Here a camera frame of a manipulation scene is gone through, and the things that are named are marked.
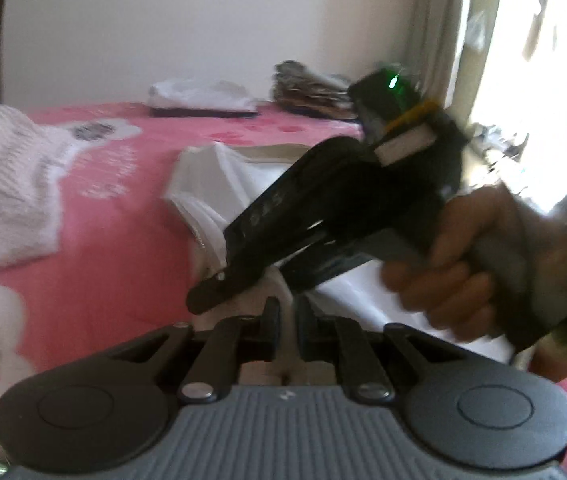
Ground pink white checked pillow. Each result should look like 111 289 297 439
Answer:
0 104 74 276

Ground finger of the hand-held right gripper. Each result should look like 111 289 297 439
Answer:
280 241 381 293
186 270 267 317

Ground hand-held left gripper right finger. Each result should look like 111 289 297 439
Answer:
296 295 467 404

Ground stack of folded brown clothes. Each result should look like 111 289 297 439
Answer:
270 60 361 122

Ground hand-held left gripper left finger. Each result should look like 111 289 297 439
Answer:
108 297 282 404

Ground beige curtain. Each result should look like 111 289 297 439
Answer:
406 0 471 116

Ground cream hooded sweatshirt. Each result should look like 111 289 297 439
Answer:
164 141 514 363

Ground person's right hand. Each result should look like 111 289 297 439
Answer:
381 185 531 348

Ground folded white clothes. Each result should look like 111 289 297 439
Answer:
148 78 260 119

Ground pink floral blanket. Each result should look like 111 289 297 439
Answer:
0 101 567 480

